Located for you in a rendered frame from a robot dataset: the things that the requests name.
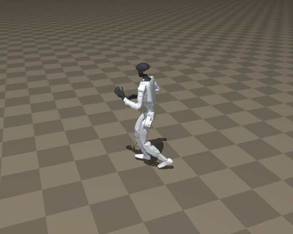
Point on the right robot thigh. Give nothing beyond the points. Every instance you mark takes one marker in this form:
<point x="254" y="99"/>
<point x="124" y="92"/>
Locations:
<point x="138" y="123"/>

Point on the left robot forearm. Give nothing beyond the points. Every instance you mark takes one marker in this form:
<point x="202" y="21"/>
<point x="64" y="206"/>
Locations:
<point x="133" y="105"/>

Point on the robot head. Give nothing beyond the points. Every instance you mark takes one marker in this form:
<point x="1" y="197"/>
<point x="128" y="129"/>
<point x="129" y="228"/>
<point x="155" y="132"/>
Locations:
<point x="142" y="67"/>

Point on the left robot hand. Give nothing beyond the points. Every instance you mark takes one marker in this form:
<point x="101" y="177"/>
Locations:
<point x="120" y="93"/>

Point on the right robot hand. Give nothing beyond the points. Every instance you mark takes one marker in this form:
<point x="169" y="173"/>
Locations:
<point x="133" y="96"/>

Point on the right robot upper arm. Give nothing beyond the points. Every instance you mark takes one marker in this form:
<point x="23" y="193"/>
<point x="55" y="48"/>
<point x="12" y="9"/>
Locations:
<point x="157" y="89"/>

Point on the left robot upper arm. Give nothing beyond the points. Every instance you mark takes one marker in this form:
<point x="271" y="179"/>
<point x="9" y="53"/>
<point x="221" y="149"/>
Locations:
<point x="141" y="91"/>

